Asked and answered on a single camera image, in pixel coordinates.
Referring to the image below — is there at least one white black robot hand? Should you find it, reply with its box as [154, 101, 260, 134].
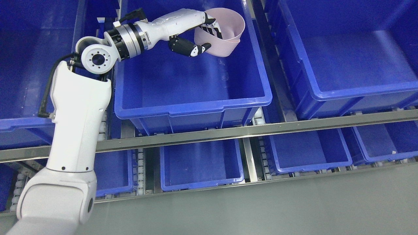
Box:
[138, 8, 223, 57]

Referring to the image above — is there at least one pink bowl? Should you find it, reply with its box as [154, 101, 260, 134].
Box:
[194, 8, 245, 44]
[194, 28, 242, 57]

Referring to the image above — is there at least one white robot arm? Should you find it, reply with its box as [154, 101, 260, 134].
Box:
[8, 8, 151, 235]

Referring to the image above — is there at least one blue bin upper middle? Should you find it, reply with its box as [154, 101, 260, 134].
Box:
[114, 0, 273, 135]

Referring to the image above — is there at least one blue bin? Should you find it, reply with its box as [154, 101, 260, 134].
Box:
[0, 0, 120, 150]
[0, 150, 136, 212]
[263, 128, 353, 175]
[341, 120, 418, 166]
[160, 139, 244, 192]
[114, 0, 273, 135]
[264, 0, 418, 119]

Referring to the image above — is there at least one blue bin lower middle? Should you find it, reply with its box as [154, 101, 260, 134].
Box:
[160, 139, 244, 192]

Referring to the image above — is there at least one blue bin upper left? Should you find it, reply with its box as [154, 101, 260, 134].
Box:
[0, 0, 120, 150]

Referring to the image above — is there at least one blue bin lower left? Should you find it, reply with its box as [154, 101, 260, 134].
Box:
[0, 150, 136, 212]

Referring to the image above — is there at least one blue bin upper right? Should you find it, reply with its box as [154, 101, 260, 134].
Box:
[264, 0, 418, 119]

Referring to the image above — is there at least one blue bin lower far right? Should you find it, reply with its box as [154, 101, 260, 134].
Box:
[341, 120, 418, 166]

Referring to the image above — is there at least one metal shelf rail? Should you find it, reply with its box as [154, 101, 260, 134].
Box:
[0, 109, 418, 164]

